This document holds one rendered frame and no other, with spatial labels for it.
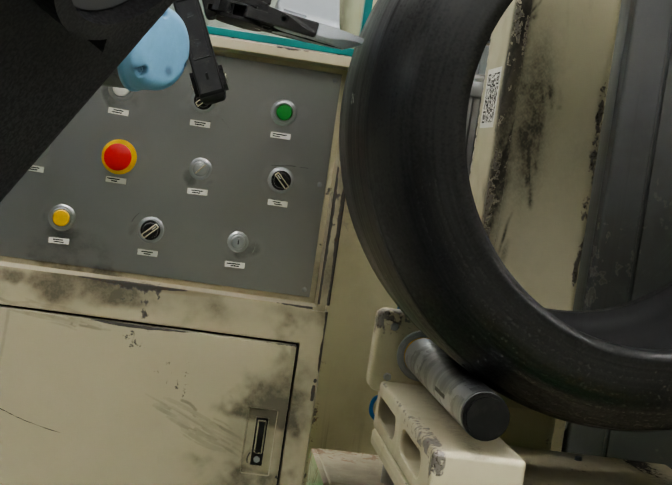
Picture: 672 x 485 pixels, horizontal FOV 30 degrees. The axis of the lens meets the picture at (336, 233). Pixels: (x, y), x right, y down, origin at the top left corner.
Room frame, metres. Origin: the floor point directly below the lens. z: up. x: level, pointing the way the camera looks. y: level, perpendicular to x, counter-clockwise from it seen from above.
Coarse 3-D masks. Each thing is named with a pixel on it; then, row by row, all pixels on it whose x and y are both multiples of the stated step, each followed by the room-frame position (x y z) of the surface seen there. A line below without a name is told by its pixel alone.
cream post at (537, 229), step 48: (528, 0) 1.51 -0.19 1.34; (576, 0) 1.52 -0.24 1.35; (528, 48) 1.51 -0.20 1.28; (576, 48) 1.52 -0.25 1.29; (528, 96) 1.52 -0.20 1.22; (576, 96) 1.52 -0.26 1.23; (480, 144) 1.60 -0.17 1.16; (528, 144) 1.52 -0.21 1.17; (576, 144) 1.52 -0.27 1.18; (480, 192) 1.55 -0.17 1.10; (528, 192) 1.52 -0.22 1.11; (576, 192) 1.52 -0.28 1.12; (528, 240) 1.52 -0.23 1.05; (576, 240) 1.52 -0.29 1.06; (528, 288) 1.52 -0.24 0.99; (528, 432) 1.52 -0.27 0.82
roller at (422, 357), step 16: (416, 352) 1.42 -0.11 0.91; (432, 352) 1.37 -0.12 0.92; (416, 368) 1.39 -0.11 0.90; (432, 368) 1.32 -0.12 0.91; (448, 368) 1.28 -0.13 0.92; (432, 384) 1.29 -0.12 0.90; (448, 384) 1.23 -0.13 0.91; (464, 384) 1.19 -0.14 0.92; (480, 384) 1.18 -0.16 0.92; (448, 400) 1.20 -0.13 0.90; (464, 400) 1.15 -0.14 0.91; (480, 400) 1.14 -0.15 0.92; (496, 400) 1.14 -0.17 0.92; (464, 416) 1.14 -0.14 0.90; (480, 416) 1.14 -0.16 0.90; (496, 416) 1.14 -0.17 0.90; (480, 432) 1.14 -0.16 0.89; (496, 432) 1.14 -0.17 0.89
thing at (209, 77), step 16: (176, 0) 1.20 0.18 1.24; (192, 0) 1.20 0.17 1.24; (192, 16) 1.21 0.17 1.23; (192, 32) 1.20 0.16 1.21; (208, 32) 1.24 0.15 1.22; (192, 48) 1.20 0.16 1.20; (208, 48) 1.21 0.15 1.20; (192, 64) 1.20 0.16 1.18; (208, 64) 1.20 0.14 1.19; (192, 80) 1.21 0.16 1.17; (208, 80) 1.20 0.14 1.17; (224, 80) 1.22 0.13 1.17; (208, 96) 1.21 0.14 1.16; (224, 96) 1.21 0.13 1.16
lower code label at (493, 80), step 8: (488, 72) 1.61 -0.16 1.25; (496, 72) 1.56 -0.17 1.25; (488, 80) 1.60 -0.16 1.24; (496, 80) 1.56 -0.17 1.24; (488, 88) 1.60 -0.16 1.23; (496, 88) 1.55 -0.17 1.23; (488, 96) 1.59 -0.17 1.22; (496, 96) 1.54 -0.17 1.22; (488, 104) 1.58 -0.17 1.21; (488, 112) 1.57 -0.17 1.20; (488, 120) 1.57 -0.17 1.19
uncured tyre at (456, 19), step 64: (384, 0) 1.26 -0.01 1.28; (448, 0) 1.14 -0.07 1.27; (512, 0) 1.14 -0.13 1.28; (384, 64) 1.16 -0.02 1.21; (448, 64) 1.14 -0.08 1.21; (384, 128) 1.16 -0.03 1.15; (448, 128) 1.14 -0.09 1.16; (384, 192) 1.16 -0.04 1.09; (448, 192) 1.14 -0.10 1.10; (384, 256) 1.19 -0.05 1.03; (448, 256) 1.14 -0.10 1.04; (448, 320) 1.17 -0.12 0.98; (512, 320) 1.15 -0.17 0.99; (576, 320) 1.44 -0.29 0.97; (640, 320) 1.44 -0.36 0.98; (512, 384) 1.18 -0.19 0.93; (576, 384) 1.16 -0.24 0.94; (640, 384) 1.16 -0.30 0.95
